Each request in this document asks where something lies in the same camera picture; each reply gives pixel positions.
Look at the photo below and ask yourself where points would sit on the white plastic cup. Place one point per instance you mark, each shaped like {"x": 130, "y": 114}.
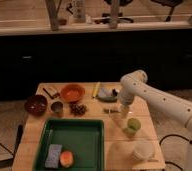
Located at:
{"x": 143, "y": 151}

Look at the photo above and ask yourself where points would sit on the brown chocolate bar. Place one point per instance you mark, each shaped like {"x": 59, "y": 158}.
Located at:
{"x": 52, "y": 92}

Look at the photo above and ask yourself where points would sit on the green plastic tray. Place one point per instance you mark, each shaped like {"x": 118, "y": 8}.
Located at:
{"x": 83, "y": 137}

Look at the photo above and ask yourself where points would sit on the dark red bowl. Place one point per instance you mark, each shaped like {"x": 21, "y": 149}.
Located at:
{"x": 36, "y": 105}

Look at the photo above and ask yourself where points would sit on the yellowish white gripper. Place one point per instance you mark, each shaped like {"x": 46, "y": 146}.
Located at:
{"x": 124, "y": 110}

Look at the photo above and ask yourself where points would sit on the bunch of dark grapes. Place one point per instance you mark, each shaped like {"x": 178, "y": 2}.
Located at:
{"x": 77, "y": 109}

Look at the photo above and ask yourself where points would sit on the green cucumber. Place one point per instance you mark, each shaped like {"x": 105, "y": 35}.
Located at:
{"x": 107, "y": 99}

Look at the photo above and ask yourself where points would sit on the silver fork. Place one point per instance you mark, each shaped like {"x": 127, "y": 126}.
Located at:
{"x": 109, "y": 111}

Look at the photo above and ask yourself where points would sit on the blue grey cloth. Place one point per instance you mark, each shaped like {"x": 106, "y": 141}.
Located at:
{"x": 103, "y": 92}

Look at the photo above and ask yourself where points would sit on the wooden table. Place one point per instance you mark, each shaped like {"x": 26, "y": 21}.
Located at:
{"x": 118, "y": 144}

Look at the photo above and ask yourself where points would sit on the orange bowl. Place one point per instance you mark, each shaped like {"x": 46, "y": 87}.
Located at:
{"x": 72, "y": 93}

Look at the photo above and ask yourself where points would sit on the yellow banana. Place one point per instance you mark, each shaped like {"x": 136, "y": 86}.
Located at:
{"x": 95, "y": 90}

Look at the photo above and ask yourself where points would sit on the blue grey sponge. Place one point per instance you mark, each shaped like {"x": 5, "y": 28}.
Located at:
{"x": 52, "y": 159}

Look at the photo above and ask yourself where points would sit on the orange peach fruit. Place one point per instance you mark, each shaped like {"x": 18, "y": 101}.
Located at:
{"x": 66, "y": 159}

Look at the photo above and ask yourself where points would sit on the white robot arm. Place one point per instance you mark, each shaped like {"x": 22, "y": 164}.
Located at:
{"x": 135, "y": 84}

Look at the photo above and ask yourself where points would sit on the green plastic cup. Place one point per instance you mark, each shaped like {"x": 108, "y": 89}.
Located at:
{"x": 133, "y": 126}

